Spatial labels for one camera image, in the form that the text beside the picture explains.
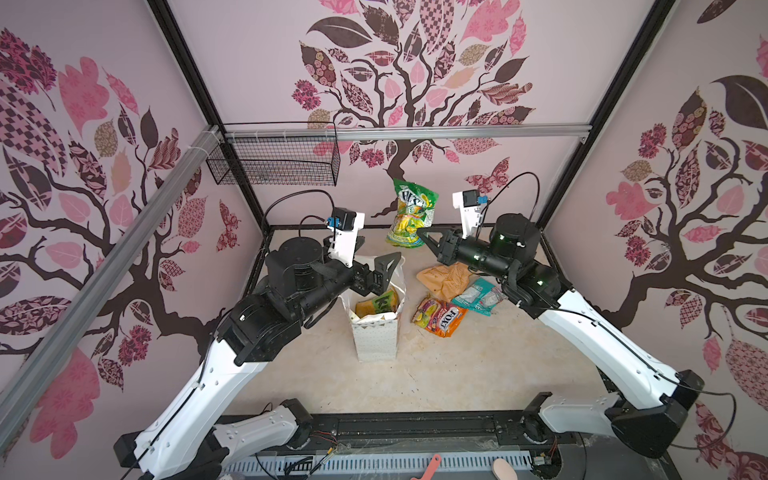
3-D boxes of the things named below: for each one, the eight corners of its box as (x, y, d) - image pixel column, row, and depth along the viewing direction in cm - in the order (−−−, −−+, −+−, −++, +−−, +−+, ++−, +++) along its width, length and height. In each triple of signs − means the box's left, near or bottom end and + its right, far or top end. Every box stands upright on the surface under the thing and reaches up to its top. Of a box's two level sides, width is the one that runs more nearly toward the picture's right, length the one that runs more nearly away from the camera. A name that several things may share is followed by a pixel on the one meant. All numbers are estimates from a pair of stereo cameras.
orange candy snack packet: (410, 325, 94) (411, 319, 91) (420, 300, 100) (421, 294, 97) (457, 342, 90) (459, 336, 87) (464, 315, 96) (466, 309, 93)
